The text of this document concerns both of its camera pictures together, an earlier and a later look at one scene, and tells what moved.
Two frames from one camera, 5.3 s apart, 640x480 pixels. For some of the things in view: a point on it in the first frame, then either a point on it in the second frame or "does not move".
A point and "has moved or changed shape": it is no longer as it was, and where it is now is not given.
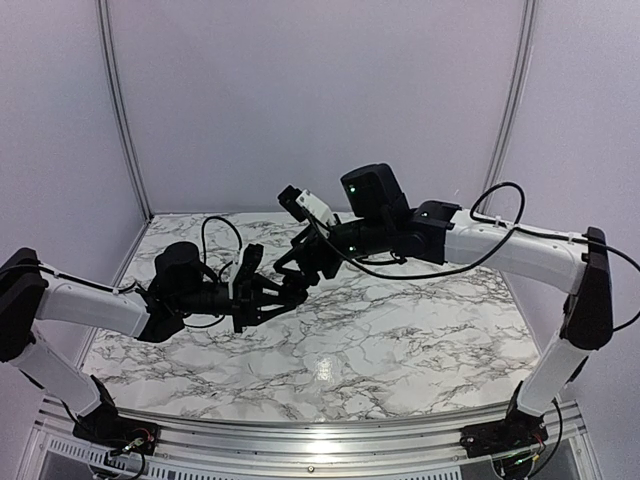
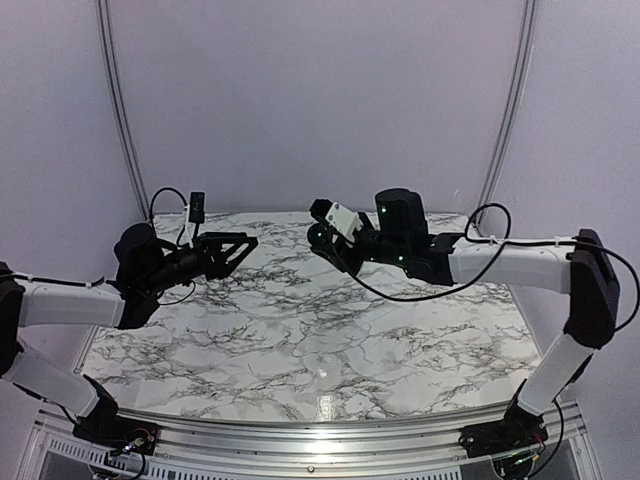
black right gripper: [306, 251] → [341, 242]
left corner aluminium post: [123, 111] does not move
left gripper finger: [268, 313] → [238, 258]
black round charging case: [293, 290] has moved or changed shape
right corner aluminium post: [523, 55] does not move
